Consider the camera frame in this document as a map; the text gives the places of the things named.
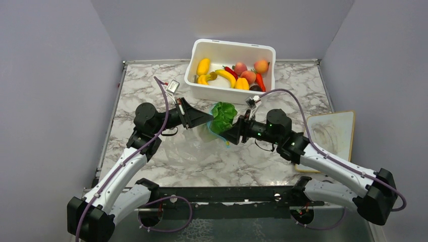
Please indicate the yellow squash upper left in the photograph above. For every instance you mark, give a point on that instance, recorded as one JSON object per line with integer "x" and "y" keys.
{"x": 203, "y": 67}

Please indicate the yellow pepper left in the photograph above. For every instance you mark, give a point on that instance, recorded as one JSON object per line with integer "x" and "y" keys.
{"x": 204, "y": 79}

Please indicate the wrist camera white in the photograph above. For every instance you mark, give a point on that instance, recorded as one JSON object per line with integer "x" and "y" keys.
{"x": 172, "y": 86}
{"x": 253, "y": 104}

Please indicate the yellow banana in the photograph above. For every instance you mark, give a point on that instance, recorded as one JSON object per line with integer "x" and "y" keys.
{"x": 225, "y": 74}

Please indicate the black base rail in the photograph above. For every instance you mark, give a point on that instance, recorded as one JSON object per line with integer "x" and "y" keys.
{"x": 181, "y": 203}

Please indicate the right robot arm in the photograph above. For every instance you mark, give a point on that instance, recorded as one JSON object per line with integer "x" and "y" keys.
{"x": 371, "y": 193}

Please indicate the orange carrot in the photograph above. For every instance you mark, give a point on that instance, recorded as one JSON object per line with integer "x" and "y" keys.
{"x": 259, "y": 81}

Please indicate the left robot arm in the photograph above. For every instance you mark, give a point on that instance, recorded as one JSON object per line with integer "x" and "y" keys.
{"x": 95, "y": 216}

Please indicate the white board wooden frame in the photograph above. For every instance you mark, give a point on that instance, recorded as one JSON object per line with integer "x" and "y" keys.
{"x": 334, "y": 132}

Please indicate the yellow pepper front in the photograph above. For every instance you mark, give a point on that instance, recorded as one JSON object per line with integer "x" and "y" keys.
{"x": 242, "y": 84}

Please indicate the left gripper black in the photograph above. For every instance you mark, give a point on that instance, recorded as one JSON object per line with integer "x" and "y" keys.
{"x": 192, "y": 117}

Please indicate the yellow pepper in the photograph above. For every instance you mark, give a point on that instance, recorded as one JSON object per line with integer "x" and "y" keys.
{"x": 242, "y": 84}
{"x": 204, "y": 79}

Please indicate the red chili pepper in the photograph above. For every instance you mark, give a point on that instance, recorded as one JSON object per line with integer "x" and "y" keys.
{"x": 232, "y": 72}

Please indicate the peach front middle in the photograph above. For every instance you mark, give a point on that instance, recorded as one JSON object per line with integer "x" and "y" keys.
{"x": 250, "y": 76}

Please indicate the peach orange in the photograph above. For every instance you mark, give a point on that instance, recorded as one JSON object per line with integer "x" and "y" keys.
{"x": 261, "y": 66}

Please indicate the dark purple plum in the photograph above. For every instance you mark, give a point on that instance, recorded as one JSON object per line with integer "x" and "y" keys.
{"x": 256, "y": 88}

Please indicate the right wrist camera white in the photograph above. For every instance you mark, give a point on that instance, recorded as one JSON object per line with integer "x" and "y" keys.
{"x": 253, "y": 104}

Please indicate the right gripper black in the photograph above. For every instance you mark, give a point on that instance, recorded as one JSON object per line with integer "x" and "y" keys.
{"x": 232, "y": 134}

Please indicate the peach back middle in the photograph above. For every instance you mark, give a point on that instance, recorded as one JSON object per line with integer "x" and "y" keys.
{"x": 239, "y": 68}

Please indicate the green lettuce head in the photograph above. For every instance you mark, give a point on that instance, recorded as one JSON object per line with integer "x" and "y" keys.
{"x": 223, "y": 115}

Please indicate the clear zip top bag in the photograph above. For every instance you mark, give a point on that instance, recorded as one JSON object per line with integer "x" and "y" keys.
{"x": 190, "y": 146}

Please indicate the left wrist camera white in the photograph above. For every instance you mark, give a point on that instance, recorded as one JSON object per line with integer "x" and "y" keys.
{"x": 172, "y": 86}

